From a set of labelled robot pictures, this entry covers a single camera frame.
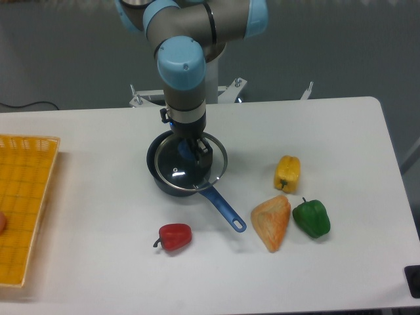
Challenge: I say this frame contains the black device at table edge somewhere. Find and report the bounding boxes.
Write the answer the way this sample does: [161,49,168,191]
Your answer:
[404,265,420,299]

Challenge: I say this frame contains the yellow bell pepper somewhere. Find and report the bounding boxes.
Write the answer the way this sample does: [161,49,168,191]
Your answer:
[274,156,301,194]

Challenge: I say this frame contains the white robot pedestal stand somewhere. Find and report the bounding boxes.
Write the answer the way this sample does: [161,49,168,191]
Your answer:
[129,42,314,108]

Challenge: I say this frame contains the glass lid blue knob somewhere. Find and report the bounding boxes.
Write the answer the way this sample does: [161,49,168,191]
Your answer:
[154,133,228,192]

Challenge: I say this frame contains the black floor cable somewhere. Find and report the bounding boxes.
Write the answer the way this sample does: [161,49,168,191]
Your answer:
[0,101,60,110]

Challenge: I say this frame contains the triangular bread pastry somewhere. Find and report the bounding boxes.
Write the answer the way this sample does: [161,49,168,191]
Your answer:
[251,196,291,253]

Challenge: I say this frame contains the dark saucepan blue handle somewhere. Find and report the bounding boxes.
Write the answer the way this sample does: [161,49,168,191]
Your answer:
[146,131,247,232]

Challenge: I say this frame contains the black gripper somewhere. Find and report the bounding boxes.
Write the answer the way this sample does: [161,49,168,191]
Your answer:
[160,108,213,168]

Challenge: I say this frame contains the green bell pepper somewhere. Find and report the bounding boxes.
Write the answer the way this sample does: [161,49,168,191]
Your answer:
[292,197,331,239]

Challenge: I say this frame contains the red bell pepper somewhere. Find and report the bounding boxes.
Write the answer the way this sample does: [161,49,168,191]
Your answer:
[153,223,192,251]

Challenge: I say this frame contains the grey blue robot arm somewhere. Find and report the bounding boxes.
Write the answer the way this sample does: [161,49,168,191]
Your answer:
[115,1,268,167]

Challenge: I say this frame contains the yellow woven basket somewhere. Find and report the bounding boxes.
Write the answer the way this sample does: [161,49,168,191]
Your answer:
[1,134,60,287]

